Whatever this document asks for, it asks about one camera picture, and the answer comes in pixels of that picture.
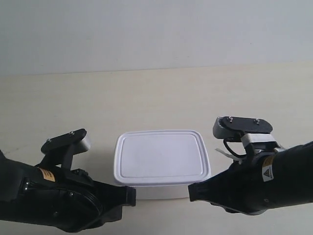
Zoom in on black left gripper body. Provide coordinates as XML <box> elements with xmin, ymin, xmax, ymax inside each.
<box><xmin>23</xmin><ymin>165</ymin><xmax>122</xmax><ymax>233</ymax></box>

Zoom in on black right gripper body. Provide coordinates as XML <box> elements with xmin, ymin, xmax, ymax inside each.
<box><xmin>207</xmin><ymin>156</ymin><xmax>279</xmax><ymax>215</ymax></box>

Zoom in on white lidded plastic container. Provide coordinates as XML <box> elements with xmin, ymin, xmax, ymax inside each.
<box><xmin>113</xmin><ymin>130</ymin><xmax>212</xmax><ymax>200</ymax></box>

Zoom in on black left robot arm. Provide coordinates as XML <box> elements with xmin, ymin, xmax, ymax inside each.
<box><xmin>0</xmin><ymin>154</ymin><xmax>136</xmax><ymax>233</ymax></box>

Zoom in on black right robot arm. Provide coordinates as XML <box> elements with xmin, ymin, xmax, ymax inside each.
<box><xmin>188</xmin><ymin>142</ymin><xmax>313</xmax><ymax>215</ymax></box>

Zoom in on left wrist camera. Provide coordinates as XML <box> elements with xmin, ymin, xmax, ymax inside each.
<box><xmin>38</xmin><ymin>128</ymin><xmax>91</xmax><ymax>170</ymax></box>

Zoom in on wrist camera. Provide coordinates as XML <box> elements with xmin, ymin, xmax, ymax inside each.
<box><xmin>38</xmin><ymin>128</ymin><xmax>91</xmax><ymax>170</ymax></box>
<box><xmin>212</xmin><ymin>116</ymin><xmax>280</xmax><ymax>161</ymax></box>

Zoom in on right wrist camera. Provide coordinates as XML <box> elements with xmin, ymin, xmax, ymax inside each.
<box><xmin>212</xmin><ymin>116</ymin><xmax>280</xmax><ymax>161</ymax></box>

